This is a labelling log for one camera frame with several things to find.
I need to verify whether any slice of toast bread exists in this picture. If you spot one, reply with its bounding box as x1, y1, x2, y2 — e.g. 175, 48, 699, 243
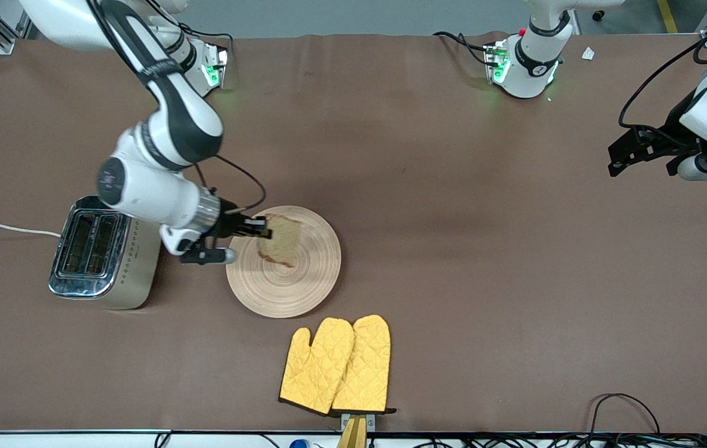
258, 213, 303, 269

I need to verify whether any round light wooden plate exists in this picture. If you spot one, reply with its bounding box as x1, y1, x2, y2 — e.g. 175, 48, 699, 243
225, 205, 342, 319

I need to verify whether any silver beige two-slot toaster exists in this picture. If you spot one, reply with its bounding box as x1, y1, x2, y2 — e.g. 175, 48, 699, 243
49, 195, 162, 310

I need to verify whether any yellow quilted oven mitt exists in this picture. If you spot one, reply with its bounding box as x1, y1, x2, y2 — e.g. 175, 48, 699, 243
331, 314, 398, 416
279, 317, 355, 416

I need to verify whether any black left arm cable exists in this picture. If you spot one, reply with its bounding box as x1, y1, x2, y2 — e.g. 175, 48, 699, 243
618, 12, 707, 131

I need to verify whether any black arm base cable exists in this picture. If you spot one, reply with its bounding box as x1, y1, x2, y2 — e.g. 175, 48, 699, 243
433, 31, 492, 67

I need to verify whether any black looped cable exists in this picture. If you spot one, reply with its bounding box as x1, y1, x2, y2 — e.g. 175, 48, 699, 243
587, 393, 662, 436

